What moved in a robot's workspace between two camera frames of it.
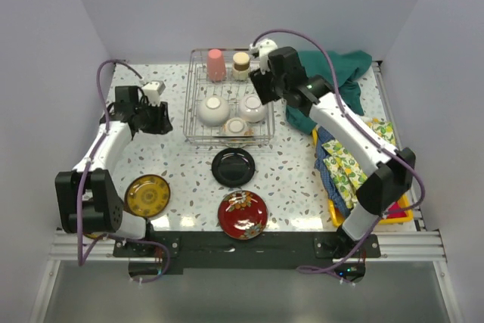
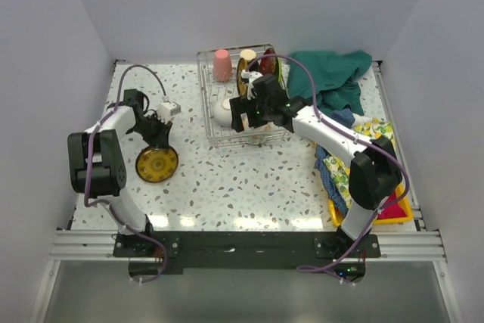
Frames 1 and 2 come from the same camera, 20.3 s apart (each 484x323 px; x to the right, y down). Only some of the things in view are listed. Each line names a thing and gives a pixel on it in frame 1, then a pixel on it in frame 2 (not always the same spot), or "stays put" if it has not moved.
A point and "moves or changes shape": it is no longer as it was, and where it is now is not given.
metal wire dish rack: x=222 y=106 moves or changes shape
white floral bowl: x=237 y=127 → x=257 y=140
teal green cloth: x=348 y=64 stays put
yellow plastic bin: x=337 y=221 stays put
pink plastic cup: x=216 y=65 moves or changes shape
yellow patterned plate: x=93 y=235 → x=156 y=164
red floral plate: x=243 y=215 moves or changes shape
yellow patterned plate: x=147 y=195 → x=241 y=83
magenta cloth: x=395 y=211 stays put
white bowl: x=213 y=110 moves or changes shape
